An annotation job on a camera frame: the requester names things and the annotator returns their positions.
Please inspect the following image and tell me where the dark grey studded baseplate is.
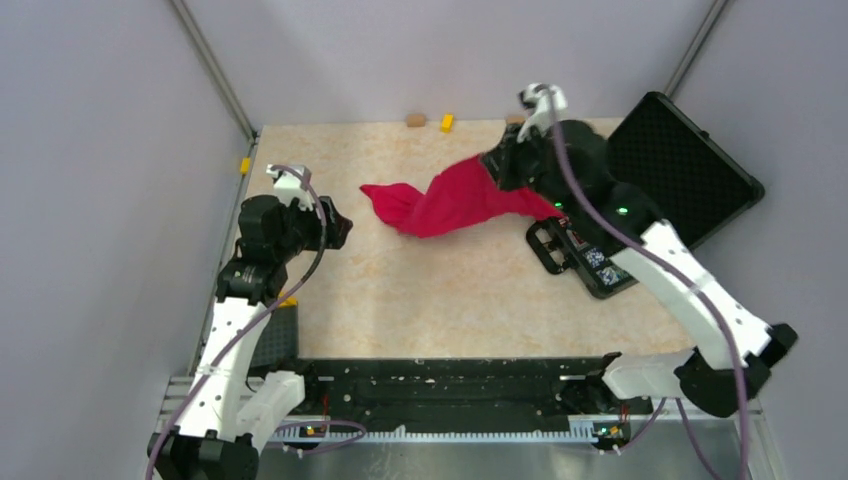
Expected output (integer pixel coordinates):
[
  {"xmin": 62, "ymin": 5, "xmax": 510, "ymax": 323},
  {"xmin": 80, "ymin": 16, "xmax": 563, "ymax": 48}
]
[{"xmin": 250, "ymin": 305, "xmax": 299, "ymax": 369}]

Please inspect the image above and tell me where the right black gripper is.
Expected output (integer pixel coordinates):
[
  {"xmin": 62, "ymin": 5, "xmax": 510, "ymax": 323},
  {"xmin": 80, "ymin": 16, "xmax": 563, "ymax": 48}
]
[{"xmin": 480, "ymin": 121, "xmax": 576, "ymax": 218}]

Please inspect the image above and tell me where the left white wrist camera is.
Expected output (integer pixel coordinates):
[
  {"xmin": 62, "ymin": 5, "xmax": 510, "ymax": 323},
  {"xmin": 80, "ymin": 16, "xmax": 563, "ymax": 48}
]
[{"xmin": 266, "ymin": 164, "xmax": 315, "ymax": 211}]

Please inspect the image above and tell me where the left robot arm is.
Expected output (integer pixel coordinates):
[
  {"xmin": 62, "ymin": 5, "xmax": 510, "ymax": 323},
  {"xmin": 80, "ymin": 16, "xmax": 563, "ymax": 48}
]
[{"xmin": 145, "ymin": 194, "xmax": 353, "ymax": 479}]

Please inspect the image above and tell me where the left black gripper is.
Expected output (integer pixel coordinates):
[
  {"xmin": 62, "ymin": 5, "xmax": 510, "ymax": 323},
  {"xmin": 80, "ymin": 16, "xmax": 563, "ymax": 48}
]
[{"xmin": 273, "ymin": 193, "xmax": 351, "ymax": 261}]

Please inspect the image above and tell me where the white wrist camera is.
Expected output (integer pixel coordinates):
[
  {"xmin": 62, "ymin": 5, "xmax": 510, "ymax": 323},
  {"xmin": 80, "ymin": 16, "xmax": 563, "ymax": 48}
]
[
  {"xmin": 517, "ymin": 83, "xmax": 568, "ymax": 143},
  {"xmin": 266, "ymin": 164, "xmax": 315, "ymax": 211}
]

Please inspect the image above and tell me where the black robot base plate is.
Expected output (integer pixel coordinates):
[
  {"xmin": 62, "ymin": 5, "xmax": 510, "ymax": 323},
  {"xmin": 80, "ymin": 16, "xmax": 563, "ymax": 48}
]
[{"xmin": 277, "ymin": 357, "xmax": 654, "ymax": 434}]

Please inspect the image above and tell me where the black case with chips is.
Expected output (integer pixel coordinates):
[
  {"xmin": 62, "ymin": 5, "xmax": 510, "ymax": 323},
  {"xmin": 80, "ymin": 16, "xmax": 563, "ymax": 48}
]
[{"xmin": 525, "ymin": 92, "xmax": 765, "ymax": 300}]

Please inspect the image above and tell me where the yellow wedge block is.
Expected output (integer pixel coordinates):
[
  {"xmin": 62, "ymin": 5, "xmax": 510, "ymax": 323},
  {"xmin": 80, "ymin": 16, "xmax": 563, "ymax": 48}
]
[{"xmin": 276, "ymin": 296, "xmax": 298, "ymax": 309}]

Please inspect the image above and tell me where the red t-shirt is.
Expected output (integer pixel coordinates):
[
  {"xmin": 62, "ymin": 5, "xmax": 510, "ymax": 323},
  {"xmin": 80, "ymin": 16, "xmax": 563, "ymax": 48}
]
[{"xmin": 360, "ymin": 155, "xmax": 564, "ymax": 238}]

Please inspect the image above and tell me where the left tan wooden block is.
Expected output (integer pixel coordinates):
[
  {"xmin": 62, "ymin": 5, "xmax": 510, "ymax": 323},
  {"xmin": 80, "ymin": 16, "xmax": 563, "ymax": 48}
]
[{"xmin": 405, "ymin": 113, "xmax": 427, "ymax": 128}]

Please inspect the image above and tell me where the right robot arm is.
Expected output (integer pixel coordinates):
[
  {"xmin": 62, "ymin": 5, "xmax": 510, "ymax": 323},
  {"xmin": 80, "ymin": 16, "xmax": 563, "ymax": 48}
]
[{"xmin": 480, "ymin": 120, "xmax": 798, "ymax": 418}]

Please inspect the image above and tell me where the yellow small block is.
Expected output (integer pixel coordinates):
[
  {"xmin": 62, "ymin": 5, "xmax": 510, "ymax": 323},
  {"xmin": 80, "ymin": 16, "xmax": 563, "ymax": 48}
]
[{"xmin": 440, "ymin": 113, "xmax": 454, "ymax": 133}]

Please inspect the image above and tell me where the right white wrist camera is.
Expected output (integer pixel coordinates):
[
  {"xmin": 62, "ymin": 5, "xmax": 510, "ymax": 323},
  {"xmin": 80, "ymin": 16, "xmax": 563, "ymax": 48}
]
[{"xmin": 517, "ymin": 83, "xmax": 568, "ymax": 143}]

